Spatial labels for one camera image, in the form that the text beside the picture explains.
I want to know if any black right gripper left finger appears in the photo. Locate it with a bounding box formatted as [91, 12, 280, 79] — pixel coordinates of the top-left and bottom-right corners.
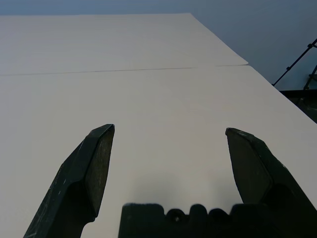
[23, 123, 115, 238]

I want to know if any black tripod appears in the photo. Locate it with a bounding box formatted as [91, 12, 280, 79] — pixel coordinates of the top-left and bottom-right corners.
[272, 38, 317, 90]

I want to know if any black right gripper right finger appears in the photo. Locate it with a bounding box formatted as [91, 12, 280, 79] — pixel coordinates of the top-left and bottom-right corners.
[225, 127, 317, 238]

